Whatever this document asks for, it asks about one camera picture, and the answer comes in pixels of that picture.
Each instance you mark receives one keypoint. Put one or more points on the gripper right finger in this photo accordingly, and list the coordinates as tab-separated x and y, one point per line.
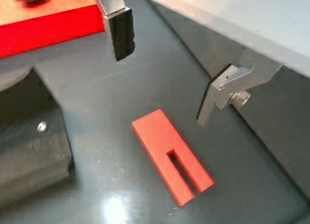
228	87

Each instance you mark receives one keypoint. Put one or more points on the black curved holder stand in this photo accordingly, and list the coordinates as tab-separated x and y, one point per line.
34	150

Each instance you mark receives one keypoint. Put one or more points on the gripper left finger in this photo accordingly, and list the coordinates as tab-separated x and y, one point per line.
117	19

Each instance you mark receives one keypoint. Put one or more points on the red double-square object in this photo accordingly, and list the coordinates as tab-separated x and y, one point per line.
163	144

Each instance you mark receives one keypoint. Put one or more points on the red peg board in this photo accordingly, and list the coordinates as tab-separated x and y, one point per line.
50	22

